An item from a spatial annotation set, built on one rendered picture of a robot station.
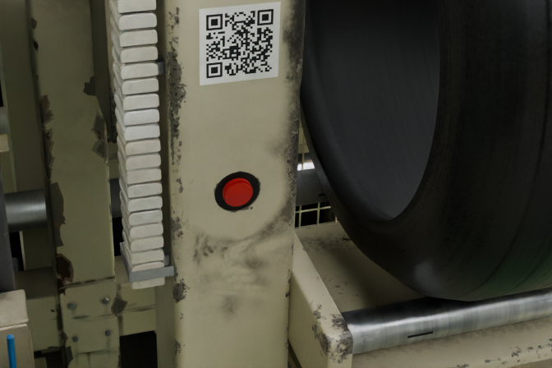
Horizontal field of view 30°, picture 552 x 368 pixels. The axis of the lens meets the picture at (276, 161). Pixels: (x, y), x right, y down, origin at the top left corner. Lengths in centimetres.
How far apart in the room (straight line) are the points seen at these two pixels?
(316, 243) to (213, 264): 35
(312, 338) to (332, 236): 36
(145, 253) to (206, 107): 17
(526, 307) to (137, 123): 47
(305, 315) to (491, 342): 22
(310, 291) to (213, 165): 18
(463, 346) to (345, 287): 22
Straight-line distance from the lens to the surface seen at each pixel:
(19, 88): 176
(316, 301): 106
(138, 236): 103
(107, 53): 135
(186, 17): 91
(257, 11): 93
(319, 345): 105
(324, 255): 136
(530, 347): 118
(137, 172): 99
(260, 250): 107
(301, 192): 130
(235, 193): 101
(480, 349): 116
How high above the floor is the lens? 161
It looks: 31 degrees down
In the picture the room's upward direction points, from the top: 2 degrees clockwise
